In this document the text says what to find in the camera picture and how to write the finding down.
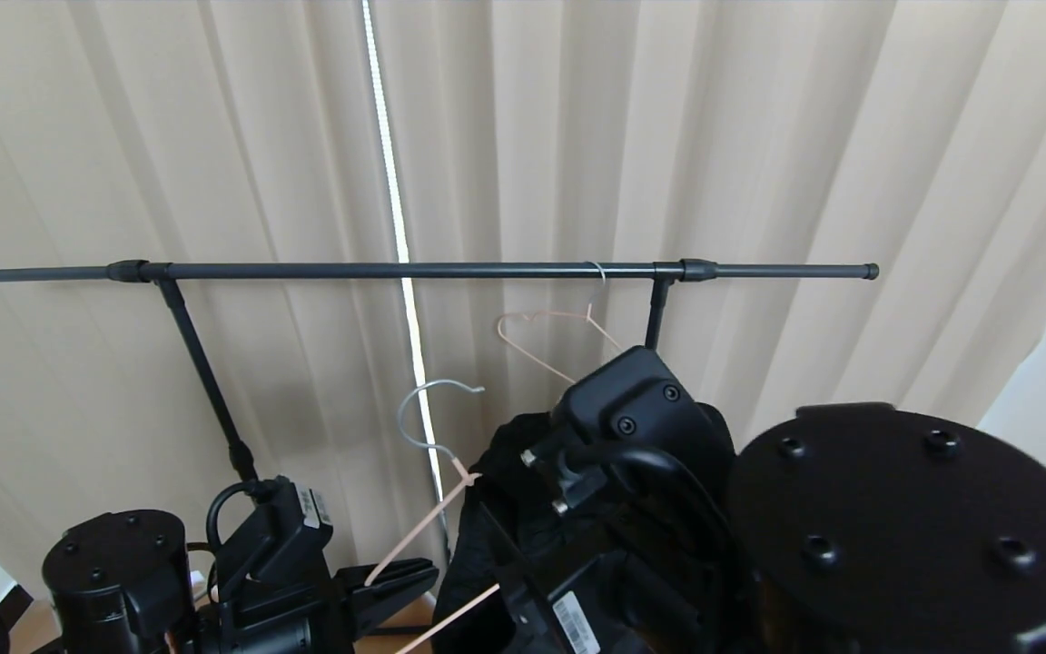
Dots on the black garment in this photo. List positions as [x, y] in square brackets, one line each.
[505, 472]

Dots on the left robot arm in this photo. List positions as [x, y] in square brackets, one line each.
[114, 581]

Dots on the beige curtain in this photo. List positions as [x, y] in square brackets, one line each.
[214, 136]

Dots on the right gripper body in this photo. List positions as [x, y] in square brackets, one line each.
[559, 609]

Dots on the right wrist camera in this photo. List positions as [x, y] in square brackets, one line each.
[641, 400]

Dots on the pink clothes hanger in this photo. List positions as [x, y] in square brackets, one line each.
[546, 314]
[414, 537]

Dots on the black clothes rack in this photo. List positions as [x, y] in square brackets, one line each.
[396, 270]

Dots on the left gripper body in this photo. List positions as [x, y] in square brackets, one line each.
[287, 618]

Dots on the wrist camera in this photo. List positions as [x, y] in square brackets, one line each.
[273, 536]
[641, 400]

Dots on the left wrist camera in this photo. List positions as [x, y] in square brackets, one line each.
[273, 536]

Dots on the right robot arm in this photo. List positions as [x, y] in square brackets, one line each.
[904, 536]

